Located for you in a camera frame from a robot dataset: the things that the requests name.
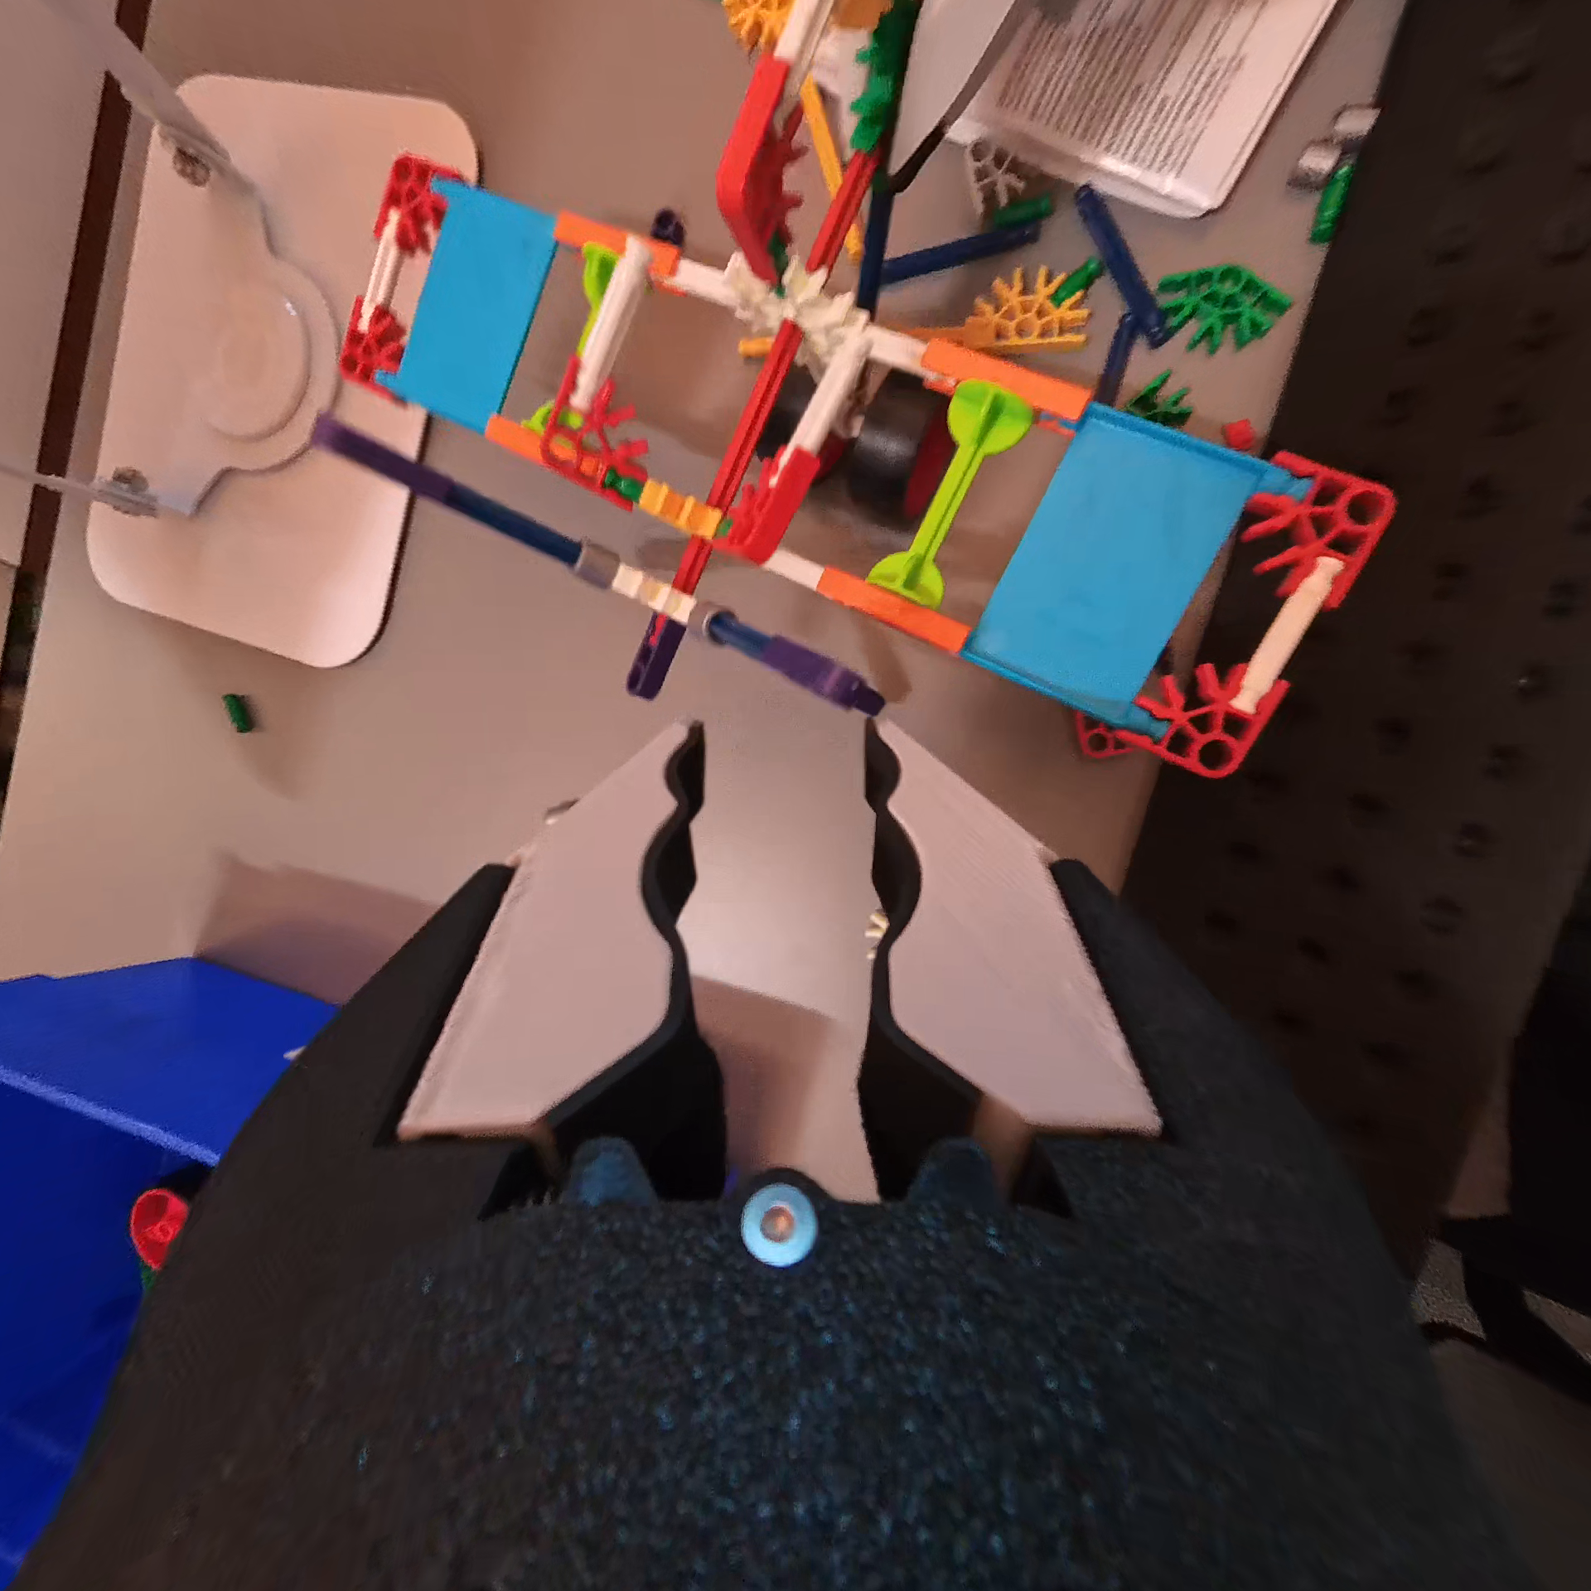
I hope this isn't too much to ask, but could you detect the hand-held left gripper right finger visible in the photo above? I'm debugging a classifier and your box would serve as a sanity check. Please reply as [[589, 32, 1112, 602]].
[[861, 719, 1163, 1139]]

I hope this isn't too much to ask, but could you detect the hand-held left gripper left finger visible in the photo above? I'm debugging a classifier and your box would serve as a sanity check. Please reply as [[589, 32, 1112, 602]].
[[397, 721, 705, 1142]]

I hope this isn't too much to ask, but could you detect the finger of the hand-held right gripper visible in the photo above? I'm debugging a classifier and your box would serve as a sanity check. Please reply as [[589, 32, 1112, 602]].
[[888, 0, 1020, 189]]

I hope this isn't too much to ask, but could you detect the colourful construction toy model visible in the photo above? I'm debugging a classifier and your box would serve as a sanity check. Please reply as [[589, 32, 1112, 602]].
[[311, 0, 1396, 781]]

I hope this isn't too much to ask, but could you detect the building ideas booklet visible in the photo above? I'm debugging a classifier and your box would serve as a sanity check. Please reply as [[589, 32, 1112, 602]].
[[951, 0, 1343, 219]]

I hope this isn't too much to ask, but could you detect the orange toothed connector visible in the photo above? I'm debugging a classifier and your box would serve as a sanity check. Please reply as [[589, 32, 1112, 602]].
[[962, 264, 1092, 354]]

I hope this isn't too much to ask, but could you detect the silver metal spacer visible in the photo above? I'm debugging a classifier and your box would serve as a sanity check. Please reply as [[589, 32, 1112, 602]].
[[1286, 105, 1381, 189]]

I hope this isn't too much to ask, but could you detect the black wheel with red hub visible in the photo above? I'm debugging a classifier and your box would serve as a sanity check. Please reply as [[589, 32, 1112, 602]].
[[129, 1186, 190, 1271]]

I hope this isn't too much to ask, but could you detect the blue plastic bin with tag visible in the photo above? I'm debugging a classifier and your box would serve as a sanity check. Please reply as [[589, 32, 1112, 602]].
[[0, 957, 342, 1557]]

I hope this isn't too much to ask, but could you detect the white document stand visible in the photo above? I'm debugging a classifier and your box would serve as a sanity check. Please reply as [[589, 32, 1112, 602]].
[[0, 0, 479, 670]]

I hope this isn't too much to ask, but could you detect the black dotted rubber mat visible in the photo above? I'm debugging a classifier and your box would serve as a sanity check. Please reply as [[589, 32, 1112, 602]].
[[1123, 0, 1591, 1245]]

